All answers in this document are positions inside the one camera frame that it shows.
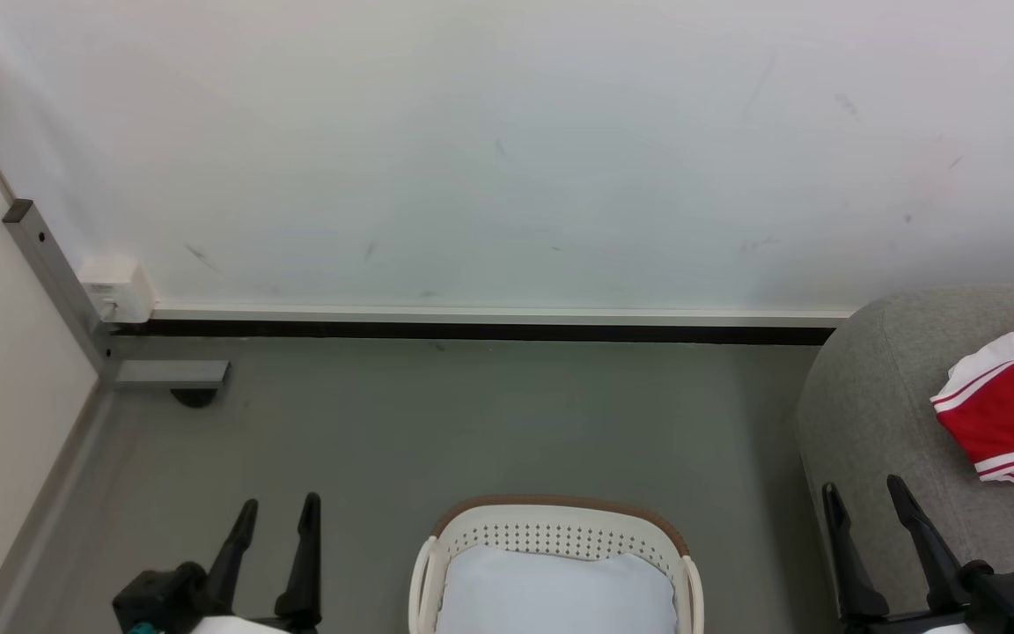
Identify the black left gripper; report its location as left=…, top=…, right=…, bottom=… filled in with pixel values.
left=113, top=493, right=323, bottom=634

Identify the red jersey with black lettering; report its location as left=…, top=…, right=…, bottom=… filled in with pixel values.
left=929, top=310, right=1014, bottom=498

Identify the white laundry basket brown rim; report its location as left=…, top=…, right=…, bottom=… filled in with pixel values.
left=408, top=495, right=706, bottom=634

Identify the grey fabric sofa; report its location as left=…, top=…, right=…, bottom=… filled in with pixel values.
left=796, top=284, right=1014, bottom=617

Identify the pale white cloth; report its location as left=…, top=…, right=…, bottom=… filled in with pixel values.
left=435, top=543, right=680, bottom=634

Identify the black baseboard strip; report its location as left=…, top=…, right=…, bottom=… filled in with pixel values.
left=111, top=319, right=839, bottom=346

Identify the grey metal foot bracket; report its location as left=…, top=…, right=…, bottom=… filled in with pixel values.
left=114, top=360, right=231, bottom=390

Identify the white wall socket box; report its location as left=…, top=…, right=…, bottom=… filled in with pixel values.
left=78, top=256, right=157, bottom=325

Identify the grey metal post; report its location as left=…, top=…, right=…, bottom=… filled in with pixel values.
left=3, top=200, right=118, bottom=381

